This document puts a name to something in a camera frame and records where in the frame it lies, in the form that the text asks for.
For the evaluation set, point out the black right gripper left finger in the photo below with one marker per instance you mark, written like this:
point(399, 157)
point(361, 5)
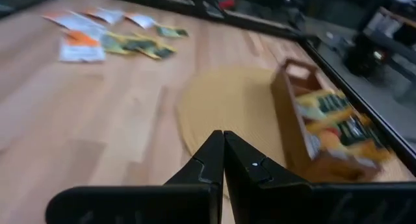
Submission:
point(201, 185)

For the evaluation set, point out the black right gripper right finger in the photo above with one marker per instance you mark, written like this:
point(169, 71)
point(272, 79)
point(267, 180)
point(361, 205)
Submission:
point(253, 191)

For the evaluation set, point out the white orange tea packet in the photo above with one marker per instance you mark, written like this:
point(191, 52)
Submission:
point(81, 50)
point(143, 20)
point(96, 30)
point(63, 19)
point(109, 15)

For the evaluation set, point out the brown wooden tea caddy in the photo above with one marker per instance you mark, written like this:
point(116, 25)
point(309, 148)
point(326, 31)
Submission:
point(287, 120)

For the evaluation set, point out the round woven straw placemat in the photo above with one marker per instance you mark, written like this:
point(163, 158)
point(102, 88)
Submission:
point(227, 104)

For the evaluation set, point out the black computer tower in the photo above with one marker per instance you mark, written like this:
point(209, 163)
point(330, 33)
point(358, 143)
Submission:
point(364, 55)

